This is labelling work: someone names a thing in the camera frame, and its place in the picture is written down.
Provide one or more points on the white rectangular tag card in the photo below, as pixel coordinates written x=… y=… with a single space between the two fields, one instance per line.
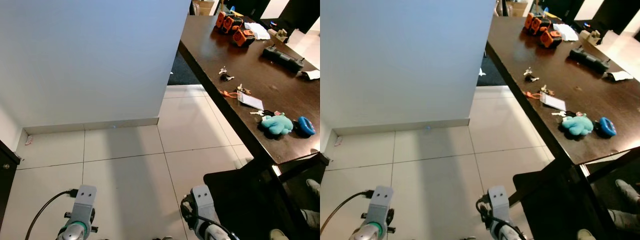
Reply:
x=553 y=102
x=251 y=101

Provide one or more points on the black floor mat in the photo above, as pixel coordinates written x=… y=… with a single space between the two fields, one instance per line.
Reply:
x=235 y=200
x=545 y=205

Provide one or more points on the small beige plastic object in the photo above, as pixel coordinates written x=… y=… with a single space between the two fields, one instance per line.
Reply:
x=590 y=37
x=281 y=36

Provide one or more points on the black fob key bunch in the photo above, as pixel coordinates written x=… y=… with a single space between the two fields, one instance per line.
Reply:
x=259 y=113
x=560 y=114

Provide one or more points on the dark brown wooden table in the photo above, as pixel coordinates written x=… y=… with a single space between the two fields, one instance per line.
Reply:
x=260 y=80
x=565 y=70

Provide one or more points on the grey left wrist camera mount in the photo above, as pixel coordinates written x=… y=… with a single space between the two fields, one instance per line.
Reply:
x=380 y=201
x=84 y=200

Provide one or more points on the blue oval handheld device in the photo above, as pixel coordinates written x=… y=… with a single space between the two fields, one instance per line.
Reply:
x=606 y=127
x=306 y=126

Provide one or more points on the small open cardboard box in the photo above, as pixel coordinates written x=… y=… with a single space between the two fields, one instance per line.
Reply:
x=517 y=9
x=204 y=7

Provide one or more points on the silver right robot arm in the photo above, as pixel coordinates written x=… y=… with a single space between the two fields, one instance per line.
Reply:
x=207 y=234
x=501 y=234

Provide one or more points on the dark blue carpet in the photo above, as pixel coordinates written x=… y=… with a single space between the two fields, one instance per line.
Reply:
x=180 y=75
x=492 y=75

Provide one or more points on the small silver key bunch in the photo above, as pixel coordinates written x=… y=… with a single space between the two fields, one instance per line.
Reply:
x=225 y=75
x=530 y=76

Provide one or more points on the long black device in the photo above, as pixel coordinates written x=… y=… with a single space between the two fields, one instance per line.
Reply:
x=282 y=58
x=590 y=60

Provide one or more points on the white folded paper slip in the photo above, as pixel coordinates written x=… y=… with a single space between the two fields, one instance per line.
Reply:
x=620 y=76
x=312 y=74

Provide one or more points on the small red white sticker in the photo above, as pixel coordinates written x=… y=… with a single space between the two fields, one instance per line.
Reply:
x=28 y=140
x=339 y=141

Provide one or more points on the white crumpled paper sheet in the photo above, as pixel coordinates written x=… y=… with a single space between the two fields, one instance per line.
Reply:
x=566 y=32
x=258 y=31

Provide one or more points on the white furniture top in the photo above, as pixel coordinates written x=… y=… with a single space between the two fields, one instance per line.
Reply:
x=307 y=47
x=622 y=50

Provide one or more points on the black metal floor frame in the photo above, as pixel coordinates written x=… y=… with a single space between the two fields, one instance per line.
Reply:
x=610 y=162
x=300 y=167

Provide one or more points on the dark wooden cabinet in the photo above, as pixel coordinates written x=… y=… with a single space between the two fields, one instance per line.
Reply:
x=6 y=180

